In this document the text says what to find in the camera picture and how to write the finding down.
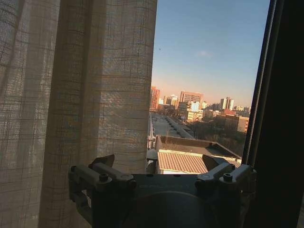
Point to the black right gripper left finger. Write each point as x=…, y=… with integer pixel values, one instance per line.
x=104, y=172

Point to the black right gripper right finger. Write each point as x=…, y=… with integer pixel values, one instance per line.
x=225, y=173

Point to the beige sheer linen curtain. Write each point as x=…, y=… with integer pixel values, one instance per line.
x=76, y=95

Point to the glass window pane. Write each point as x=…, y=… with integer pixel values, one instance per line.
x=202, y=83

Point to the dark window frame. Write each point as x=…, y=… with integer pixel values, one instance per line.
x=275, y=107

